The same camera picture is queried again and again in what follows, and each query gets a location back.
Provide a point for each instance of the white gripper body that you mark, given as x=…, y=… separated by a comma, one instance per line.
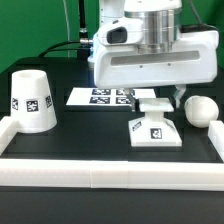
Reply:
x=119, y=63

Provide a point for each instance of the white lamp hood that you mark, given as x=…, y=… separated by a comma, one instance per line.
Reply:
x=31, y=101

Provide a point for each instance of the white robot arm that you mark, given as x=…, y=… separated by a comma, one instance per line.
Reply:
x=149, y=47

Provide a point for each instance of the white lamp bulb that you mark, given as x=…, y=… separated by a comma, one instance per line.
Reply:
x=200, y=111

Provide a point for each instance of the white marker sheet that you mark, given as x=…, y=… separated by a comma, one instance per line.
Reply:
x=97, y=97

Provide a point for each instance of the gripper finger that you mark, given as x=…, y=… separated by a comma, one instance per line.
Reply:
x=180, y=90
x=131, y=98

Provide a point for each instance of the white frame wall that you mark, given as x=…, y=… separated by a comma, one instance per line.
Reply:
x=104, y=174

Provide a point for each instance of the white lamp base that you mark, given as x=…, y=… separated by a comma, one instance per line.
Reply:
x=153, y=129

